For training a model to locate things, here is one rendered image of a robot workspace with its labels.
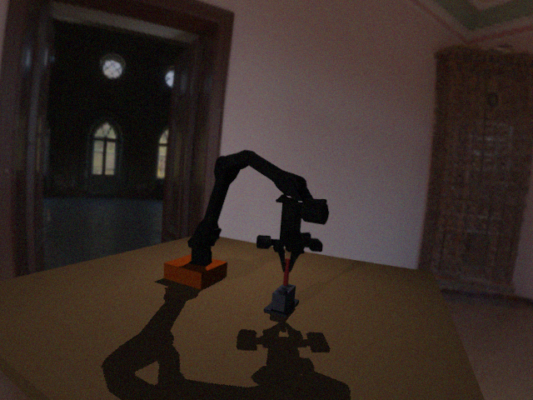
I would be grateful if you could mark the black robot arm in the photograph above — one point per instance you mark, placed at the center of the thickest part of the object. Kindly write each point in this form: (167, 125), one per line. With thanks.
(226, 170)

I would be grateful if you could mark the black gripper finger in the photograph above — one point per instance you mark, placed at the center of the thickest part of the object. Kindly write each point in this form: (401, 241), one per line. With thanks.
(294, 256)
(282, 257)

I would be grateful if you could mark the red peg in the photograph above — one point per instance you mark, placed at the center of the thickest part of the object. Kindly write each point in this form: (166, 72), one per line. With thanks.
(286, 273)

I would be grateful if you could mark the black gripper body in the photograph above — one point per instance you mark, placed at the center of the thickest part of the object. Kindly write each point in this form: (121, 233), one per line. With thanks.
(265, 242)

